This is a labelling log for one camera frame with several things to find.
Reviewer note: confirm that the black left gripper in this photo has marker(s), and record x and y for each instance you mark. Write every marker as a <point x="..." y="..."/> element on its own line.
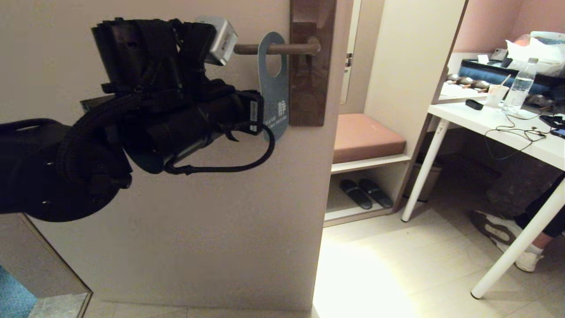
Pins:
<point x="198" y="128"/>

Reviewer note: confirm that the blue and white door hanger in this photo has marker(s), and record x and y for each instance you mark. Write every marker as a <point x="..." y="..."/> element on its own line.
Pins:
<point x="276" y="101"/>

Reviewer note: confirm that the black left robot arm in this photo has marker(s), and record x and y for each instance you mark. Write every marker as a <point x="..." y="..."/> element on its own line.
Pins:
<point x="66" y="168"/>

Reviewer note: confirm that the beige room door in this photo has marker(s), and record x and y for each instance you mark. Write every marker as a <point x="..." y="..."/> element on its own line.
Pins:
<point x="198" y="221"/>

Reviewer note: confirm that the black slipper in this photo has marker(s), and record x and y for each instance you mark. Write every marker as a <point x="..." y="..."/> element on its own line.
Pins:
<point x="355" y="194"/>
<point x="377" y="193"/>

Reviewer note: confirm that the white shelf bench unit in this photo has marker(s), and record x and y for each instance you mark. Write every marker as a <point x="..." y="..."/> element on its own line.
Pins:
<point x="410" y="66"/>

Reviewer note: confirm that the white round table leg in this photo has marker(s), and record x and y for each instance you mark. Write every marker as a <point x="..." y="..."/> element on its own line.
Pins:
<point x="516" y="247"/>
<point x="423" y="172"/>

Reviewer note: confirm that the blue carpet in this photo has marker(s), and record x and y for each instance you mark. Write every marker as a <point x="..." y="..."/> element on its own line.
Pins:
<point x="13" y="300"/>

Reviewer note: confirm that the white paper sheet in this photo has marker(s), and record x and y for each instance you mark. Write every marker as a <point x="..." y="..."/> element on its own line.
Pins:
<point x="461" y="92"/>

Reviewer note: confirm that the small black box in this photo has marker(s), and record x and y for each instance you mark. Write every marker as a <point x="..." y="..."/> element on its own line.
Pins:
<point x="474" y="105"/>

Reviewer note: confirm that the dark blue tray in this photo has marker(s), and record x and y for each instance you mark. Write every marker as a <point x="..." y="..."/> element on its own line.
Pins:
<point x="481" y="73"/>

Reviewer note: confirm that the white paper cup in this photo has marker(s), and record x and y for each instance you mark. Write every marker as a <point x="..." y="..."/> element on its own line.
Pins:
<point x="495" y="97"/>

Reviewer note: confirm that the white sneaker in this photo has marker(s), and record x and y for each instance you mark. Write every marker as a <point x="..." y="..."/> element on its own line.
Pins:
<point x="499" y="232"/>

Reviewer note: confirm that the clear plastic water bottle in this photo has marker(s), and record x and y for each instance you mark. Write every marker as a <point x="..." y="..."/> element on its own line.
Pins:
<point x="521" y="88"/>

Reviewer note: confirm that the white plastic bag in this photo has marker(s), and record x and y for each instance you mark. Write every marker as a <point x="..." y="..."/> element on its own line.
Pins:
<point x="543" y="53"/>

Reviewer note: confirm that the person's leg black trousers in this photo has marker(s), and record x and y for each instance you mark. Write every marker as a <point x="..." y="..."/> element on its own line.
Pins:
<point x="543" y="212"/>

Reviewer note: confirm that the black smartphone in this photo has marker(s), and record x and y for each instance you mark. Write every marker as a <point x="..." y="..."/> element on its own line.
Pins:
<point x="555" y="126"/>

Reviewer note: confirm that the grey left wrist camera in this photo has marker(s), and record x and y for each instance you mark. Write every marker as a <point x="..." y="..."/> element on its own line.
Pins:
<point x="220" y="39"/>

